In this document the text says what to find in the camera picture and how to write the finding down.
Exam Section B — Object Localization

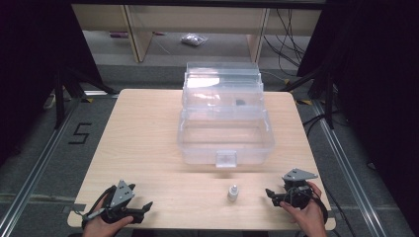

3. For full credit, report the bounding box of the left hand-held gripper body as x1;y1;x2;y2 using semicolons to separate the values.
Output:
98;179;146;225

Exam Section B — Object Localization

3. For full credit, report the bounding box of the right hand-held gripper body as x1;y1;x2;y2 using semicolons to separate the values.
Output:
281;168;319;209

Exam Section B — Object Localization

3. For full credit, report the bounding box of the person's right hand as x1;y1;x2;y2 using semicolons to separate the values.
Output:
280;181;328;237

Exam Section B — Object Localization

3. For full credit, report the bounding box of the person's left hand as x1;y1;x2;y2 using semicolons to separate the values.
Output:
81;193;134;237

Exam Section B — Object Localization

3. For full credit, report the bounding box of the small white bottle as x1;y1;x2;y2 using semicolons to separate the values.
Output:
226;184;239;202

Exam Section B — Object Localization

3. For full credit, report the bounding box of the clear plastic storage box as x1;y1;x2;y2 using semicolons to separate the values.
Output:
177;61;277;169

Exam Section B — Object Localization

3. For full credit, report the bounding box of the black metal stand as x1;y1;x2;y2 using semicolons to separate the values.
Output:
279;64;336;130
53;64;121;130

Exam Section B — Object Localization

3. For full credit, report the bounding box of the black curtain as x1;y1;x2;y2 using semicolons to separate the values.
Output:
0;0;104;168
295;0;419;228

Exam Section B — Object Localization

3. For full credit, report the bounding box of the clear plastic bag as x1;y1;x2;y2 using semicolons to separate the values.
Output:
180;33;210;47

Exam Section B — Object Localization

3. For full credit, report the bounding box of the beige wooden shelf unit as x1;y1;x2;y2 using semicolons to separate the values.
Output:
71;3;322;64

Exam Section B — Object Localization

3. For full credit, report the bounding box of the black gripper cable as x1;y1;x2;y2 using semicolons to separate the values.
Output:
309;187;358;237

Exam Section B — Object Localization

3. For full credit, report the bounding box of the aluminium floor rail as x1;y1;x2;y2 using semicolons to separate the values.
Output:
311;99;388;237
0;98;85;237

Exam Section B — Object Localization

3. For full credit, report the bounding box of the black cables bundle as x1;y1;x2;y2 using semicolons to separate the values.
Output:
262;8;308;69

